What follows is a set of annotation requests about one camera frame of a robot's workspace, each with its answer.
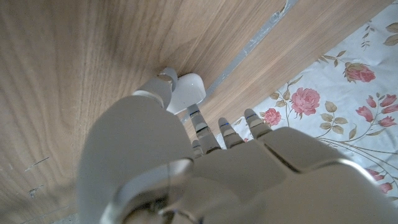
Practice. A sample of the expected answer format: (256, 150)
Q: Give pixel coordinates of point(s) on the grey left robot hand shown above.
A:
(140, 143)

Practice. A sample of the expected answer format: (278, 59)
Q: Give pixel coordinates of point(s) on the white AirPods case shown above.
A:
(188, 91)

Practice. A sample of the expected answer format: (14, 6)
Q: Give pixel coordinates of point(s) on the floral backdrop cloth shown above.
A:
(342, 102)

